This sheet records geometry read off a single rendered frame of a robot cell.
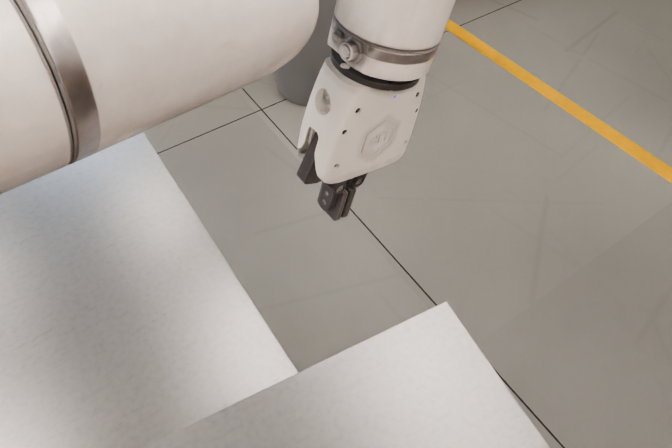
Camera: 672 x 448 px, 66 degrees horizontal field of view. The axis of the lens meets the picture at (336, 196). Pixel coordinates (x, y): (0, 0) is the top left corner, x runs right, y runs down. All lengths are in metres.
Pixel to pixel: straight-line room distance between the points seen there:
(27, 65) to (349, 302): 1.70
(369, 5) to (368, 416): 0.61
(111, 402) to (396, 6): 0.72
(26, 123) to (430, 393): 0.73
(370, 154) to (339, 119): 0.06
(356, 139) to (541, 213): 1.82
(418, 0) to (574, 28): 2.97
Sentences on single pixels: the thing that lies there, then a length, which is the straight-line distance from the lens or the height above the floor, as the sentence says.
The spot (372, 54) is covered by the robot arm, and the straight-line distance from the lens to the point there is 0.39.
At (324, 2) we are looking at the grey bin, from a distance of 2.16.
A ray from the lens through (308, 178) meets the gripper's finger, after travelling 0.46.
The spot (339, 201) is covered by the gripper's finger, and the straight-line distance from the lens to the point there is 0.51.
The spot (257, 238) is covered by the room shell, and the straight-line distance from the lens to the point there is 2.01.
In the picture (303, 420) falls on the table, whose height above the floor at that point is 0.83.
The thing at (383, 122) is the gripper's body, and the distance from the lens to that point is 0.44.
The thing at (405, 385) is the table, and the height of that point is 0.83.
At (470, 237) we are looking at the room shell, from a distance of 2.06.
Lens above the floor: 1.62
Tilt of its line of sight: 50 degrees down
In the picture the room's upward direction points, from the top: straight up
